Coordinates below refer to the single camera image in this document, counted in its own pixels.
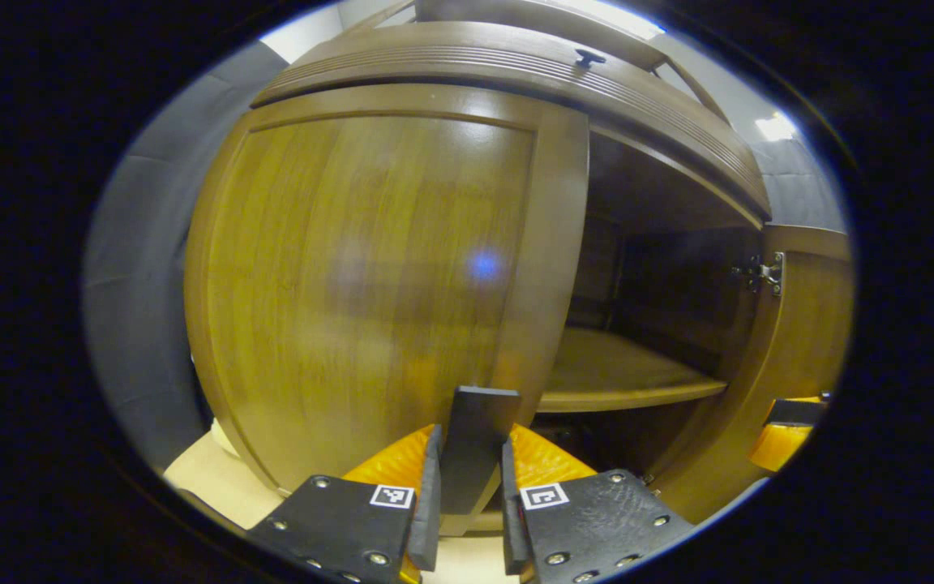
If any wooden shoe cabinet door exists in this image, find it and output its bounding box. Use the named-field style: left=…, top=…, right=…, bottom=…
left=183, top=84, right=591, bottom=536
left=653, top=223, right=855, bottom=524

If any pale yellow plush toy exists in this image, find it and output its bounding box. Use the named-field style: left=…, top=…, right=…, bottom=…
left=209, top=418, right=242, bottom=459

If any wooden ribbed drawer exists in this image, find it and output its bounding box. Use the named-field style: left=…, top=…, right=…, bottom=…
left=252, top=20, right=772, bottom=220

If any small ceiling light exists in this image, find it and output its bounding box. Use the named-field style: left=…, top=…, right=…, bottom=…
left=755, top=112, right=799, bottom=143

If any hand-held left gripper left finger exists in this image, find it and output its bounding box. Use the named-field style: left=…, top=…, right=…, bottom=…
left=244, top=424, right=443, bottom=584

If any black door handle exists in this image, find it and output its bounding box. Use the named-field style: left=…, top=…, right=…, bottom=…
left=439, top=385, right=521, bottom=516

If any wooden double-door shoe cabinet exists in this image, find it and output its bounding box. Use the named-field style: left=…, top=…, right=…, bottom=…
left=183, top=0, right=855, bottom=536

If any metal door hinge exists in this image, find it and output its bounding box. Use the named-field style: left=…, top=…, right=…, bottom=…
left=730, top=251, right=786, bottom=297

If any large ceiling light panel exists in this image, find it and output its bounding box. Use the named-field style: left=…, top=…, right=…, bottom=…
left=548, top=0, right=666, bottom=41

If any wooden inner shelf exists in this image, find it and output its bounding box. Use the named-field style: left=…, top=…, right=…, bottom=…
left=538, top=328, right=727, bottom=413

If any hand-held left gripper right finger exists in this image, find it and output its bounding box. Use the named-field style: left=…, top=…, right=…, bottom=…
left=501, top=422, right=695, bottom=584

